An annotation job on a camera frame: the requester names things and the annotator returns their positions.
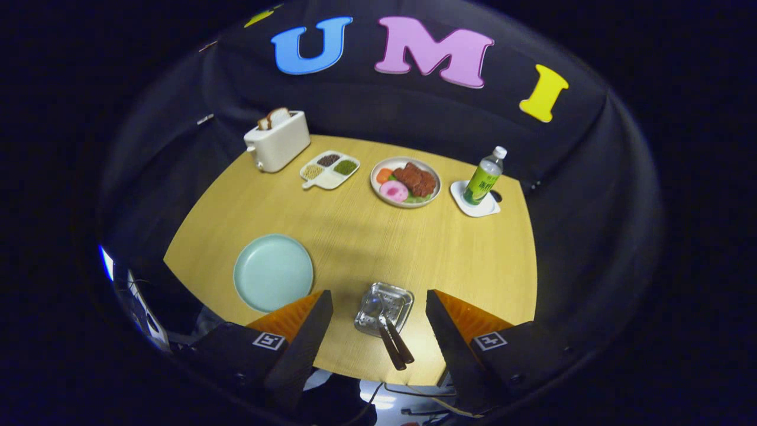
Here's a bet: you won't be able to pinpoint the white square coaster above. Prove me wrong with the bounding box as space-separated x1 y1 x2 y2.
449 180 502 218

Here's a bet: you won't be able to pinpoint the dark handled utensil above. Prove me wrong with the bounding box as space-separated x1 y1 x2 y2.
383 314 415 364

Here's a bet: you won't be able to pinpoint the pink ham slice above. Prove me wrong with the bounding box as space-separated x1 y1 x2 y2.
380 180 409 204

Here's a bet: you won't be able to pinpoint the white cable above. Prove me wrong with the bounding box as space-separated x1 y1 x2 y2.
384 383 483 418

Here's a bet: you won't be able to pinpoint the green label drink bottle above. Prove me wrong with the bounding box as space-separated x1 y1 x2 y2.
462 146 508 206

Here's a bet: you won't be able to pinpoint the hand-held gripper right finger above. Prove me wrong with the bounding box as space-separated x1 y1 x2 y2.
426 289 583 415

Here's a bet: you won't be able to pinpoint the brown meat pieces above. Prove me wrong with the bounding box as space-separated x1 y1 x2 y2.
393 162 437 198

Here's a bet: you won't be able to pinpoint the teal round plate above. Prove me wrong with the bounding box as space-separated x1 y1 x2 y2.
233 234 315 313

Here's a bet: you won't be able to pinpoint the metal wire cutlery basket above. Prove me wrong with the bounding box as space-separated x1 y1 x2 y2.
354 282 415 338

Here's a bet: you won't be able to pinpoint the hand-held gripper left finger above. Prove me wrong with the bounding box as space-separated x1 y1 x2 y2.
189 290 334 409

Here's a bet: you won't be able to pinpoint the white divided tray with beans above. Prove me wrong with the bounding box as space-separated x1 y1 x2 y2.
299 150 361 191

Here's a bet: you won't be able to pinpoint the black backdrop cloth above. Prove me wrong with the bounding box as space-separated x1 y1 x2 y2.
98 0 663 356

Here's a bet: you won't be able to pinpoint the white plate with food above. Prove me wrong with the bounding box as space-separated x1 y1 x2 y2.
370 156 442 209

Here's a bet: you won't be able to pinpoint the computer monitor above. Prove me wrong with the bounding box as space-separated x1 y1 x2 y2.
99 246 172 353

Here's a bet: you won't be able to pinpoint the cream white toaster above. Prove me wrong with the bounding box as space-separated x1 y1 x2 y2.
244 110 311 173

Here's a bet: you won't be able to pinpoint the metal spoon with dark handle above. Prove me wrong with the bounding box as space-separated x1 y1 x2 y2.
362 295 407 372

